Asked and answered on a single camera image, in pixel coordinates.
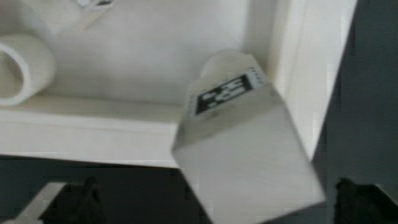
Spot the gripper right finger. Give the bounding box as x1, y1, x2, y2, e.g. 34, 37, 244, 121
335, 178, 398, 224

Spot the white leg on tabletop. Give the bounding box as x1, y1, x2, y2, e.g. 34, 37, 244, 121
22, 0, 118, 33

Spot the white leg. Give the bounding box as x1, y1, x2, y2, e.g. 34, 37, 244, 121
173, 50, 326, 224
22, 0, 118, 33

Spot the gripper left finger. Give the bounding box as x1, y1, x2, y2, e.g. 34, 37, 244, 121
8, 178, 105, 224

